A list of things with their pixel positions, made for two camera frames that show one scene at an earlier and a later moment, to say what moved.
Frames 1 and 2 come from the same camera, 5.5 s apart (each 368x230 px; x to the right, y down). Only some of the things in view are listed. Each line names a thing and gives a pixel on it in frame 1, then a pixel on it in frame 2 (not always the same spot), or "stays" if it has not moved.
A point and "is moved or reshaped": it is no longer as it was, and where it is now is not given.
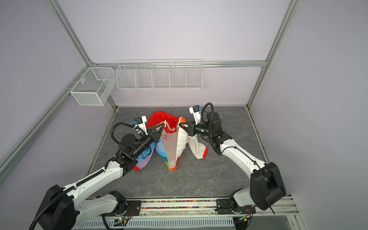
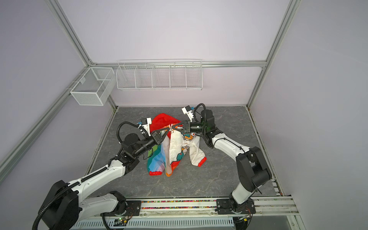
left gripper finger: (153, 129) to (156, 134)
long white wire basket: (159, 74) stays
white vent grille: (157, 223) stays
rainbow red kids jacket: (173, 139) is moved or reshaped
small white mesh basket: (92, 88) stays
